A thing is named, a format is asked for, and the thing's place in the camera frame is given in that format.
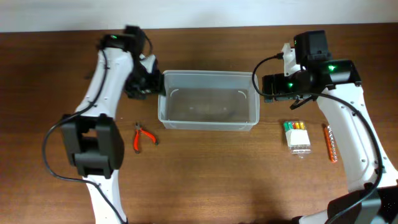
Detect red handled cutting pliers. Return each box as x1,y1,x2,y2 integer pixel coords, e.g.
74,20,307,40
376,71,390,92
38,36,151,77
133,123,159,154

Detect pack of coloured markers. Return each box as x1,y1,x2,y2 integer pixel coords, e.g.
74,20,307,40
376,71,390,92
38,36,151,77
283,121,312,158

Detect clear plastic container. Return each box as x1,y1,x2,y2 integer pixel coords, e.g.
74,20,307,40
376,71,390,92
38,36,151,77
158,70,260,131

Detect orange bit holder strip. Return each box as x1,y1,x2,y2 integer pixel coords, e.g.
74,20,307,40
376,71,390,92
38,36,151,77
323,126,338,163

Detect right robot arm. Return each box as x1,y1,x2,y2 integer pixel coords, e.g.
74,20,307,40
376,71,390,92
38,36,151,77
258,30,397,223

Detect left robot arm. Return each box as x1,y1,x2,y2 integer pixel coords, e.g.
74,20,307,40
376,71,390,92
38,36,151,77
60,26,165,223

